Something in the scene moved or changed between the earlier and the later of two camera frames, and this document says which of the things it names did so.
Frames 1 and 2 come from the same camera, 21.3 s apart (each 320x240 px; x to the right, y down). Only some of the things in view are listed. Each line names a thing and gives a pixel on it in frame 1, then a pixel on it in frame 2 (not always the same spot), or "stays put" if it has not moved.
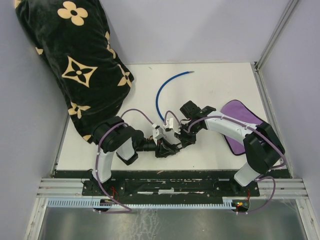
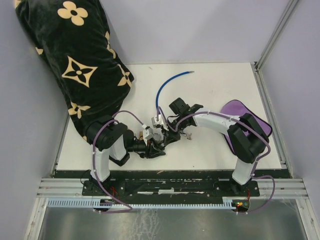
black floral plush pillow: (72, 38) stays put
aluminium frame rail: (256, 66) stays put
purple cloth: (235, 108) stays put
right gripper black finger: (184, 144) -> (171, 139)
